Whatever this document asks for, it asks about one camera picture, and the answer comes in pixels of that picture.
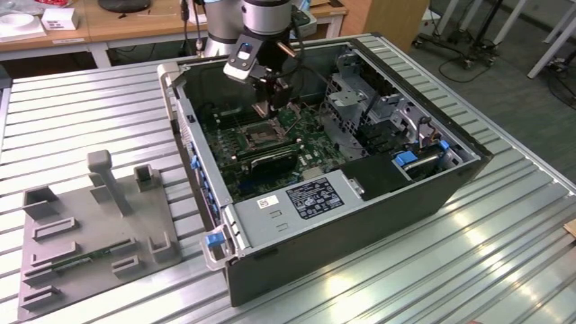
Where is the metal socket cover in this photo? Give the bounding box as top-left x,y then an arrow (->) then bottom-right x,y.
287,103 -> 313,126

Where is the silver green CPU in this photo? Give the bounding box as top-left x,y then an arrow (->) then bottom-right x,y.
251,101 -> 273,119

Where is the metal locking lever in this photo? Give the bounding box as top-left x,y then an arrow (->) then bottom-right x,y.
287,115 -> 306,137

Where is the CPU socket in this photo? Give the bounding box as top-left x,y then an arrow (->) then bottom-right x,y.
241,117 -> 293,152

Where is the grey metal drive cage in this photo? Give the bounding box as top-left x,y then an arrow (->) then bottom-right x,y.
321,45 -> 459,169

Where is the green motherboard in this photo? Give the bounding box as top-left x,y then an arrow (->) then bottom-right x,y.
201,101 -> 346,200

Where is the green RAM stick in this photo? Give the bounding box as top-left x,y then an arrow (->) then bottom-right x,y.
49,248 -> 114,271
234,143 -> 302,162

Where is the black graphics card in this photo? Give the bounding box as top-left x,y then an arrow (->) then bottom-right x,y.
250,150 -> 298,180

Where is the silver chipset heatsink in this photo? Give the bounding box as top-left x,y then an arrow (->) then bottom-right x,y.
301,167 -> 330,182

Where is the wooden cabinet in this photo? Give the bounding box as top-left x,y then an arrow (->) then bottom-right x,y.
363,0 -> 429,53

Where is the wooden desk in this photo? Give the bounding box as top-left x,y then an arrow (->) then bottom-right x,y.
0,0 -> 351,70

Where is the blue drive latch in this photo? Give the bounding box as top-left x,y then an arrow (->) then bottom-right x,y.
390,151 -> 419,169

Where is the black round base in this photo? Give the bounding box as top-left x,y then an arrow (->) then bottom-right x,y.
98,0 -> 153,13

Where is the grey power supply unit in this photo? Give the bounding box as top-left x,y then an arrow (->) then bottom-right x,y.
223,169 -> 365,252

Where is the black wheeled stand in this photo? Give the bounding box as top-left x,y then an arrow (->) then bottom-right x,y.
411,0 -> 501,70

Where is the blue case latch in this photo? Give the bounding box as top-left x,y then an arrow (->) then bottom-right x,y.
203,232 -> 226,250

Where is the white cardboard box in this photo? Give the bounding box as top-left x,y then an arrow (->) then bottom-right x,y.
41,8 -> 82,31

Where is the black grey PC case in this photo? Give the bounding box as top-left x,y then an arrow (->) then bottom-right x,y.
157,32 -> 495,308

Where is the grey parts rack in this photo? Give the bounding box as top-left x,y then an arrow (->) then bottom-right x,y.
17,150 -> 185,321

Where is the white foam tray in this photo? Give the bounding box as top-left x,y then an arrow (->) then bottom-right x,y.
0,12 -> 47,43

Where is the wooden block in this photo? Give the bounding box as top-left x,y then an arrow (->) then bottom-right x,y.
562,217 -> 576,244

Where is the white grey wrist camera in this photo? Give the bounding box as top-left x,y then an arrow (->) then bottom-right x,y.
223,33 -> 263,84

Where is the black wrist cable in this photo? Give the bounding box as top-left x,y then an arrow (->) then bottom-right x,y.
287,15 -> 310,105

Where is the black hanging cable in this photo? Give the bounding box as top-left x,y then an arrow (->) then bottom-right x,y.
179,0 -> 205,57

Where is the white table frame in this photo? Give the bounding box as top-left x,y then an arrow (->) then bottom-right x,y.
526,0 -> 576,80

